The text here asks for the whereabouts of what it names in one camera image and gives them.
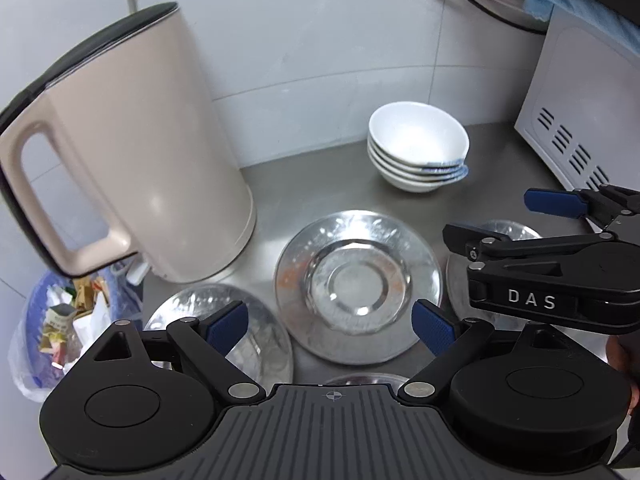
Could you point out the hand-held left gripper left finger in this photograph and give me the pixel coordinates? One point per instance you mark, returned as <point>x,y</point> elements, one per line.
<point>227,327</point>

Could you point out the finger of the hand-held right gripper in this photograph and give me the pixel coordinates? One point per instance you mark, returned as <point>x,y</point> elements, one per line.
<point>552,201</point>
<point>500,242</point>

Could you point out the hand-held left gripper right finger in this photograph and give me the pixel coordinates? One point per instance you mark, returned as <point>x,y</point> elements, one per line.
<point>432,327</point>

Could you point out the round metal plate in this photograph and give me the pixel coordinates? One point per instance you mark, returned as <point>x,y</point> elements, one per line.
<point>357,280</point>
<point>260,345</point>
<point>500,230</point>
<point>360,379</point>

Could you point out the white ceramic bowl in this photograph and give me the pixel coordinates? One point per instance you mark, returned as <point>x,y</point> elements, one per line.
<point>378,155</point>
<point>386,166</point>
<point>412,184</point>
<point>415,130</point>

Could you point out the white microwave oven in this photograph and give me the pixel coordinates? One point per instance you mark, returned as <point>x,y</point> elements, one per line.
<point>575,105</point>

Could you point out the trash bin with blue bag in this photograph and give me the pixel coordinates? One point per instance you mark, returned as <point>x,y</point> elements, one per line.
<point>45,325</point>

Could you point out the light blue towel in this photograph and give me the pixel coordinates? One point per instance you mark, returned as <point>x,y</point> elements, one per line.
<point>580,10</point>

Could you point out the beige electric kettle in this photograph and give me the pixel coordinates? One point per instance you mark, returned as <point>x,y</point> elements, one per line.
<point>150,150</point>

